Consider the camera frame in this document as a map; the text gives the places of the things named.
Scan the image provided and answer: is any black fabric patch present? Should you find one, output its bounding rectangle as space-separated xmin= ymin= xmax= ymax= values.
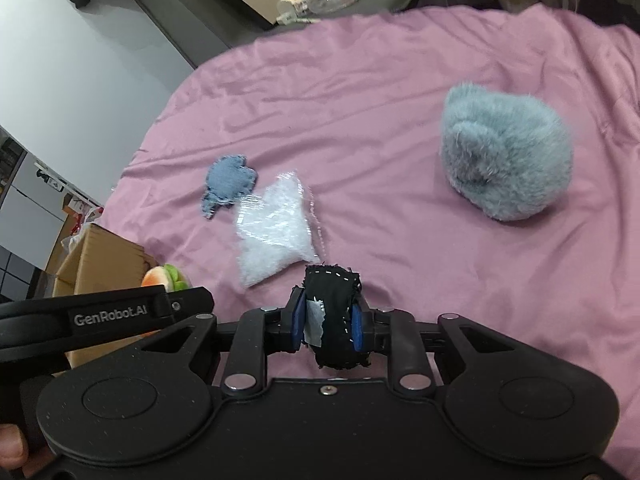
xmin=303 ymin=264 xmax=370 ymax=370

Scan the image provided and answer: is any clear plastic bead bag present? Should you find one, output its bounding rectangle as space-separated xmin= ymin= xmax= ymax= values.
xmin=235 ymin=172 xmax=321 ymax=288

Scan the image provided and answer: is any blue denim fabric patch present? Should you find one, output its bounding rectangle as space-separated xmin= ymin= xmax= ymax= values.
xmin=201 ymin=155 xmax=257 ymax=219

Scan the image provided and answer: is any person's right hand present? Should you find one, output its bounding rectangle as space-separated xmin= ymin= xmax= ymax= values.
xmin=0 ymin=424 xmax=54 ymax=479

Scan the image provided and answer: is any brown cardboard box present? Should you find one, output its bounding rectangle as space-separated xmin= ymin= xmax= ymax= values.
xmin=49 ymin=223 xmax=162 ymax=376

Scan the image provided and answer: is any pink bed sheet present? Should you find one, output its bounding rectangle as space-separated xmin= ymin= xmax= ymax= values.
xmin=100 ymin=6 xmax=639 ymax=478

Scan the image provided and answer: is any grey fluffy plush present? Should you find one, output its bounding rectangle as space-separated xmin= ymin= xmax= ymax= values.
xmin=440 ymin=84 xmax=574 ymax=222

